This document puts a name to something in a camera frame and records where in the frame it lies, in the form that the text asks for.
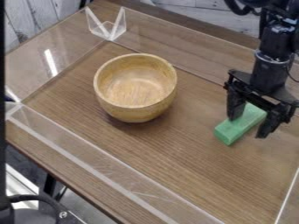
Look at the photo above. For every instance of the black table leg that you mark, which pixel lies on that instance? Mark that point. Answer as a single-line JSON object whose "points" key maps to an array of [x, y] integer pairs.
{"points": [[50, 185]]}

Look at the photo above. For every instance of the green rectangular block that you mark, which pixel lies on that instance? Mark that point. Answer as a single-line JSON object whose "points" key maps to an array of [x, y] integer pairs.
{"points": [[230, 131]]}

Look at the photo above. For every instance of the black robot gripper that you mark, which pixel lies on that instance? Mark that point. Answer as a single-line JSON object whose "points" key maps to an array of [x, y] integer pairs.
{"points": [[264, 89]]}

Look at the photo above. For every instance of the clear acrylic front barrier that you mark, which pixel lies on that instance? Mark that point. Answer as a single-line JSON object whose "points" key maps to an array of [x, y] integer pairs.
{"points": [[142, 167]]}

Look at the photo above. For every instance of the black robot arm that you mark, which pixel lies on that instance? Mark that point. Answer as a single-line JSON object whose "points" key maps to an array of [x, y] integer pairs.
{"points": [[278, 25]]}

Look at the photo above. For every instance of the light wooden bowl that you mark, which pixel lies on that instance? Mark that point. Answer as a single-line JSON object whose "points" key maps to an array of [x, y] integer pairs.
{"points": [[135, 86]]}

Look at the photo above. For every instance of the clear acrylic corner bracket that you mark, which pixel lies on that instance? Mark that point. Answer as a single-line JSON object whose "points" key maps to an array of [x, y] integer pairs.
{"points": [[107, 30]]}

